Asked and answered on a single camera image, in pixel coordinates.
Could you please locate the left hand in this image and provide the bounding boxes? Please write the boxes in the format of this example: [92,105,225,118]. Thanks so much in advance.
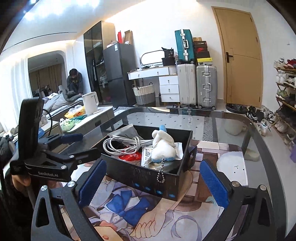
[10,174,56,193]

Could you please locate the white cable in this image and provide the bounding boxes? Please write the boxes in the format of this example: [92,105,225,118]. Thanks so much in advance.
[102,134,155,156]

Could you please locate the woven laundry basket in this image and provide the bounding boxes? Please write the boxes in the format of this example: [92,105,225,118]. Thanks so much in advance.
[132,82,156,105]

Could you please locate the yellow snack bag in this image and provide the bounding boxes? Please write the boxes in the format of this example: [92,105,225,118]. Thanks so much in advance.
[64,105,86,118]

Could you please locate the teal suitcase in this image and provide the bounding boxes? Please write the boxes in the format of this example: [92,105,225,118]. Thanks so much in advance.
[175,29,195,64]

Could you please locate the purple bag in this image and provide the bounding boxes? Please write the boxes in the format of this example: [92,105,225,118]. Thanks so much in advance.
[290,145,296,163]

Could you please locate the black refrigerator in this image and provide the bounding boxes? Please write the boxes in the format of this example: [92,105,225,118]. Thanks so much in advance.
[103,43,137,107]

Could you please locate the white desk with drawers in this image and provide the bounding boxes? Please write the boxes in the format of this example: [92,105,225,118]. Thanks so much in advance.
[127,65,180,103]

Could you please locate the shoe rack with shoes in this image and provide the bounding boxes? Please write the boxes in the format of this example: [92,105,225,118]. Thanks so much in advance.
[273,58,295,150]

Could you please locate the anime printed mat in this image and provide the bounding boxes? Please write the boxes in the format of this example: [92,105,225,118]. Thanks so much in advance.
[83,141,248,240]

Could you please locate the white printed packet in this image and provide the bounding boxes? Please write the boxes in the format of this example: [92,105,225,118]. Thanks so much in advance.
[140,142,184,167]

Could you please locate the white electric kettle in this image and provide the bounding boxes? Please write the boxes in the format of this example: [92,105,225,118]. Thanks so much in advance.
[82,92,99,115]

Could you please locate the person in dark hoodie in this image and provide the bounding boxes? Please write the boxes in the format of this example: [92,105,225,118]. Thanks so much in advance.
[67,68,84,95]

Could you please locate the stack of shoe boxes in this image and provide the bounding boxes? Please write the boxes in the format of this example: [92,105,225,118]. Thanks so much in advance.
[193,37,213,65]

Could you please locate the white suitcase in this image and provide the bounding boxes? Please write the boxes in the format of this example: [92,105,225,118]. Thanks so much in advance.
[177,64,197,105]

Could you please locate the silver suitcase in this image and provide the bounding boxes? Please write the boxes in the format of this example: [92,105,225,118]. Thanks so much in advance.
[196,65,218,110]

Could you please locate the dark glass cabinet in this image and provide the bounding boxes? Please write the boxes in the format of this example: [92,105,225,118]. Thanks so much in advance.
[83,21,116,105]

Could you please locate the red plastic bag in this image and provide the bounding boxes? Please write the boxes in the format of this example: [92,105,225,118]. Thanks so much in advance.
[119,152,142,162]

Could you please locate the white trash bin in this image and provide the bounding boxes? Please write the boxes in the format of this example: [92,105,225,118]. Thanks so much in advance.
[224,103,247,136]

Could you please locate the green white packet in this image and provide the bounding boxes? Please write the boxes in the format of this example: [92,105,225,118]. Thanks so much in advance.
[108,124,143,140]

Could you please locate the white blue plush toy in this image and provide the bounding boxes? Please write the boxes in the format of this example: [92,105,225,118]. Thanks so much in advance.
[151,125,177,183]

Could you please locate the black cardboard box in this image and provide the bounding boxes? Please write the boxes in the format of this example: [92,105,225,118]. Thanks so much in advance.
[95,128,197,201]

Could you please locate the green plastic bag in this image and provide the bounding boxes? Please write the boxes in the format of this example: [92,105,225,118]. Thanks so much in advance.
[59,118,81,133]

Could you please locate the black handbag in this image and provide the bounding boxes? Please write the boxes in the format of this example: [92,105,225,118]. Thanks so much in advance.
[162,48,175,66]

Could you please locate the wooden door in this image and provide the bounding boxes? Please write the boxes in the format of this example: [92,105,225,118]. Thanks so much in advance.
[212,6,263,107]

